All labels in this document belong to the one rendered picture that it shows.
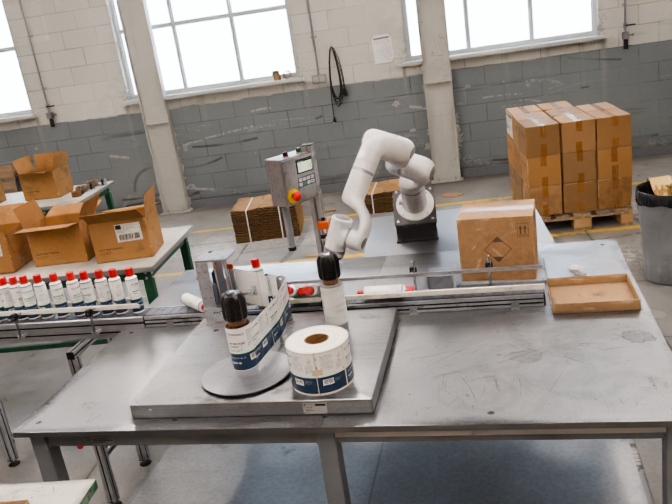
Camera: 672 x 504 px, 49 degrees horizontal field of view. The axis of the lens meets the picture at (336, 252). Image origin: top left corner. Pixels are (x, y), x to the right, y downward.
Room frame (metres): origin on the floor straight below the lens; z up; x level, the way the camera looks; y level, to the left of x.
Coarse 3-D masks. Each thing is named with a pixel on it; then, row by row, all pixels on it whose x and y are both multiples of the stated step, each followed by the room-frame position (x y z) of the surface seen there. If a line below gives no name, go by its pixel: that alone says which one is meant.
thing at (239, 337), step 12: (228, 300) 2.18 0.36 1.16; (240, 300) 2.20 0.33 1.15; (228, 312) 2.18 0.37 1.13; (240, 312) 2.18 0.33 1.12; (228, 324) 2.21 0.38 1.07; (240, 324) 2.19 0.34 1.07; (228, 336) 2.19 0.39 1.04; (240, 336) 2.17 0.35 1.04; (240, 348) 2.17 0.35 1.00; (252, 348) 2.19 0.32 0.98; (240, 360) 2.17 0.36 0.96; (252, 360) 2.19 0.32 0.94; (240, 372) 2.18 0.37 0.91; (252, 372) 2.18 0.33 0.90
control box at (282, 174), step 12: (276, 156) 2.88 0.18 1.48; (300, 156) 2.84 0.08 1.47; (312, 156) 2.88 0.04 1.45; (276, 168) 2.80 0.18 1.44; (288, 168) 2.79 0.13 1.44; (276, 180) 2.81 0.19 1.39; (288, 180) 2.79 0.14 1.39; (276, 192) 2.82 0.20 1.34; (288, 192) 2.78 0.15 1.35; (300, 192) 2.82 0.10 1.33; (312, 192) 2.86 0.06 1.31; (276, 204) 2.83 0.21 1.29; (288, 204) 2.78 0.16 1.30
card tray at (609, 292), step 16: (560, 288) 2.64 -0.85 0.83; (576, 288) 2.62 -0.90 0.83; (592, 288) 2.59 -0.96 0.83; (608, 288) 2.57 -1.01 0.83; (624, 288) 2.55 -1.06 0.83; (560, 304) 2.42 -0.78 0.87; (576, 304) 2.41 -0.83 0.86; (592, 304) 2.40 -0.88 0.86; (608, 304) 2.38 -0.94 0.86; (624, 304) 2.37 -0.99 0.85; (640, 304) 2.36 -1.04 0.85
